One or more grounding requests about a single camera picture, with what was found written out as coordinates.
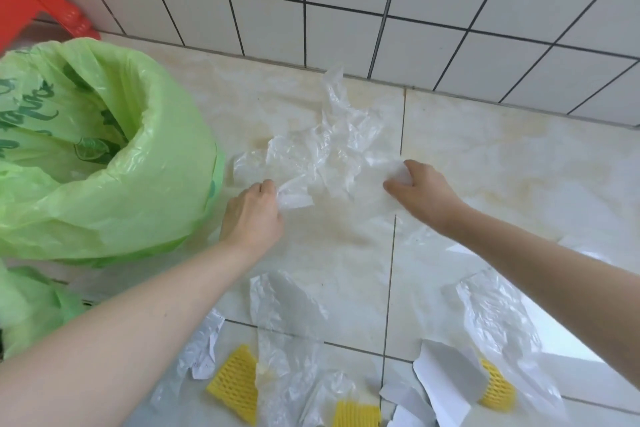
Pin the person's right hand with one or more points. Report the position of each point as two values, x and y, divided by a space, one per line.
430 196

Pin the person's left hand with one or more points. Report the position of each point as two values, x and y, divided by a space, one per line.
252 219

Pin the clear plastic film scraps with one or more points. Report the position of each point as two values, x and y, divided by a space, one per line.
325 156

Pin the yellow foam net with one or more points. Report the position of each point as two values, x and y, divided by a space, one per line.
235 386
355 415
497 389

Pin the white paper scraps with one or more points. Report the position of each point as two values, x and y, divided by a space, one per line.
445 376

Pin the person's left forearm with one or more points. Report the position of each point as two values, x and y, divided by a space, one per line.
115 341

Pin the person's right forearm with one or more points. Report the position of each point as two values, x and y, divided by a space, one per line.
560 281

